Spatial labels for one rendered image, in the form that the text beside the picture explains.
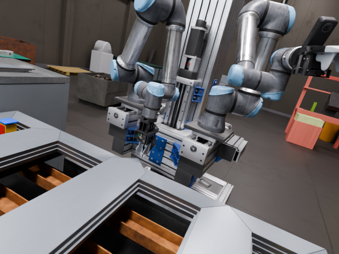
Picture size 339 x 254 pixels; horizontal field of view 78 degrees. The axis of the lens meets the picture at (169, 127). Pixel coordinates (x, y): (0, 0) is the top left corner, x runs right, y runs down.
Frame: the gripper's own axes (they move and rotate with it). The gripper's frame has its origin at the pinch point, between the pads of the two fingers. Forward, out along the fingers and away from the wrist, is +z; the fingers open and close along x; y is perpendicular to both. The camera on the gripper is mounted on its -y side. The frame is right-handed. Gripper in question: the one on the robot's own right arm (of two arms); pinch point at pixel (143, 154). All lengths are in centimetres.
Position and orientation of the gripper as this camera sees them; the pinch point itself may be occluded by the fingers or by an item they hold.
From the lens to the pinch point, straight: 104.0
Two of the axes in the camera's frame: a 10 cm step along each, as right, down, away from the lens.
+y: -3.8, 2.0, -9.0
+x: 8.9, 3.2, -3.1
